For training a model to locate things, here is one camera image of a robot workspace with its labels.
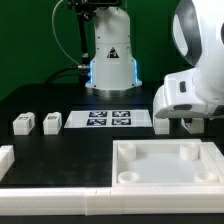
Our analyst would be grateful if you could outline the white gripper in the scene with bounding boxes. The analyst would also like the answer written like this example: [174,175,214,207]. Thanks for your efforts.
[153,69,224,127]

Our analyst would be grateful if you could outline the white square table top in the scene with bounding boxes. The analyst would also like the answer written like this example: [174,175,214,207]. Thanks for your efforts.
[112,139,224,187]

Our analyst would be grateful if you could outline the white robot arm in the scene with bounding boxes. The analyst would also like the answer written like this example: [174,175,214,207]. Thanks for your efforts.
[86,0,224,119]

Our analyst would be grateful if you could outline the white marker sheet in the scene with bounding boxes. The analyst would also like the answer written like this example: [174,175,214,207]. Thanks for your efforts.
[65,110,152,128]

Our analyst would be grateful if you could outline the white front fence bar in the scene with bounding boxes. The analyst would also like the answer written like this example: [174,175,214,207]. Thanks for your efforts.
[0,186,224,216]

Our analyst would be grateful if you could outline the white left fence block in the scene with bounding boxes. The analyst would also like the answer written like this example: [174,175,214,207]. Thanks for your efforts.
[0,145,15,181]

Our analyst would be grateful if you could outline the black cables on table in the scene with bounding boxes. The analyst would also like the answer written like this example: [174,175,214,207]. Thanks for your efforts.
[44,65,88,84]

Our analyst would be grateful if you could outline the grey cable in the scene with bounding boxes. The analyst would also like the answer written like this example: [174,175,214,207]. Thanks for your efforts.
[51,0,83,66]

